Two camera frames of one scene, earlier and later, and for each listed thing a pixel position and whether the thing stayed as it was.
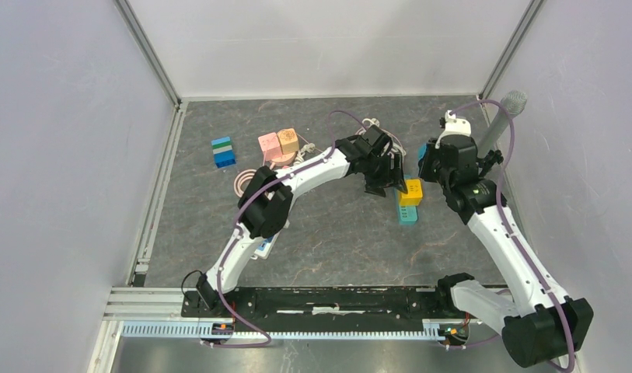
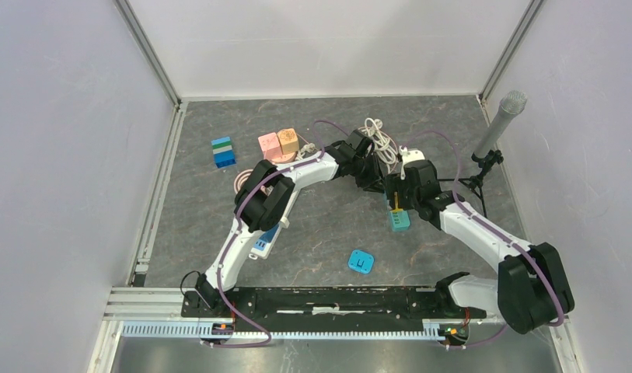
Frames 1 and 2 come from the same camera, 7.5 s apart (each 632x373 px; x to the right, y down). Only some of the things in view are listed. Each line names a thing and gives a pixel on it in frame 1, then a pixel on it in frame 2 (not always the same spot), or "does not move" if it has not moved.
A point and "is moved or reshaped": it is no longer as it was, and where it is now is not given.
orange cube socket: x=288 y=141 does not move
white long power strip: x=265 y=245 does not move
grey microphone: x=515 y=102 does not move
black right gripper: x=430 y=154 → x=396 y=183
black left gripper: x=375 y=187 does not move
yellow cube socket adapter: x=414 y=195 is moved or reshaped
